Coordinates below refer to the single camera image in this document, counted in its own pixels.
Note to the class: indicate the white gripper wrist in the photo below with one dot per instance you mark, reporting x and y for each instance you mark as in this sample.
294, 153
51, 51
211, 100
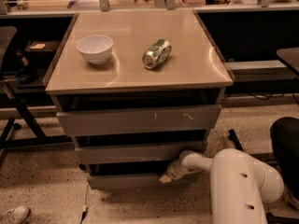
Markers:
176, 171

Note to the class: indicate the grey bottom drawer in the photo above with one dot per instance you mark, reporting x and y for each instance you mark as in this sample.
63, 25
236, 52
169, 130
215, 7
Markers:
127, 175

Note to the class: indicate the grey drawer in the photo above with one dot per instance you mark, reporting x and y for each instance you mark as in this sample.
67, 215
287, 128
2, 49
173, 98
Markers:
138, 152
139, 120
127, 175

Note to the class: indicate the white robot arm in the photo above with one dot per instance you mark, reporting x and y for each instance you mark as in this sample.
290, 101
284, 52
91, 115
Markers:
239, 184

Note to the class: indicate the grey middle drawer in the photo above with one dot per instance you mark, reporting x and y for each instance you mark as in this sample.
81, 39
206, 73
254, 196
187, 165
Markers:
138, 152

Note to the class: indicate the grey top drawer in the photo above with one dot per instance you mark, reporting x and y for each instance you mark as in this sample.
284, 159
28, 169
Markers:
139, 120

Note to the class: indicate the grey drawer cabinet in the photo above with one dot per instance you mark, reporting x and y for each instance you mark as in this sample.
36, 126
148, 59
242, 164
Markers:
193, 73

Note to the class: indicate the black metal bar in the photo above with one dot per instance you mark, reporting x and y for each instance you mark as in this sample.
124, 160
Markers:
233, 137

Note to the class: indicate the green soda can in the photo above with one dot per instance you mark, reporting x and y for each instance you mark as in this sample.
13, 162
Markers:
156, 54

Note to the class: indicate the black trouser leg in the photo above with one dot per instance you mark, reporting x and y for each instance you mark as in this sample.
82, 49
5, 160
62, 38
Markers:
284, 134

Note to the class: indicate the white ceramic bowl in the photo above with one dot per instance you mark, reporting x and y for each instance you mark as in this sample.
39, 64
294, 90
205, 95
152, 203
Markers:
95, 49

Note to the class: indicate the white sneaker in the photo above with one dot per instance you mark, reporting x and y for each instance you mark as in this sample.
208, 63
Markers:
17, 215

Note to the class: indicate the black headphones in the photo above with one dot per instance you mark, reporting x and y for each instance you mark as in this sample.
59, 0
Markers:
27, 75

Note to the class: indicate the dark box with note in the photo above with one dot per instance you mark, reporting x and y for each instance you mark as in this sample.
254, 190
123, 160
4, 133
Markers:
42, 49

